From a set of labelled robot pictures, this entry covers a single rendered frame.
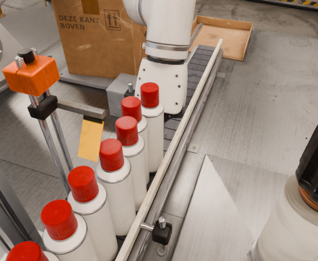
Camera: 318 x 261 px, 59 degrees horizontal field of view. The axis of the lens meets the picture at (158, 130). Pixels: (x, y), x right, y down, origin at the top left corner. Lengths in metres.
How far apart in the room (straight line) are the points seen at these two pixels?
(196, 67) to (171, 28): 0.46
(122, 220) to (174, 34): 0.33
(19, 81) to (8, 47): 0.77
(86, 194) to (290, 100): 0.76
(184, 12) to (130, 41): 0.38
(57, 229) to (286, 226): 0.28
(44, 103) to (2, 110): 0.59
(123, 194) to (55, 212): 0.13
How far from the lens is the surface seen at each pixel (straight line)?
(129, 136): 0.41
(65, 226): 0.33
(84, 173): 0.36
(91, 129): 0.37
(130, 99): 0.46
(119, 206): 0.45
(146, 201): 0.53
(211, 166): 0.63
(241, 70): 1.09
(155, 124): 0.51
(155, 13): 0.53
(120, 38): 0.89
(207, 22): 1.43
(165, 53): 0.52
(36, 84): 0.34
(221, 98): 0.92
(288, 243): 0.43
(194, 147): 0.73
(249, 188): 0.61
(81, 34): 0.94
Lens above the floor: 1.35
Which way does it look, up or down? 42 degrees down
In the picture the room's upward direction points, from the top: straight up
